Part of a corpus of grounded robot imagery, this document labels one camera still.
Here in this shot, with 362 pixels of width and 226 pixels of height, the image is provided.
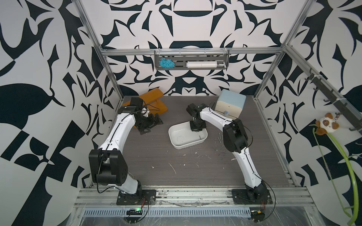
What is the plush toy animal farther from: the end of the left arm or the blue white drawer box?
the end of the left arm

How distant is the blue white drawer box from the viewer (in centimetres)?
97

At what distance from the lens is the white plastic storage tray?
0.91 m

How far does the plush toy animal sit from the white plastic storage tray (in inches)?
21.5

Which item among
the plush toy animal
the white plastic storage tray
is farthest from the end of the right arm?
the plush toy animal

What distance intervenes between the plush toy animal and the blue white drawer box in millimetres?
396

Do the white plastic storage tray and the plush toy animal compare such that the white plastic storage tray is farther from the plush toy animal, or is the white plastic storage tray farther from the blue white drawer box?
the plush toy animal

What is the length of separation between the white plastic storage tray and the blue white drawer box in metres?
0.20

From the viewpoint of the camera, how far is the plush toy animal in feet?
1.95
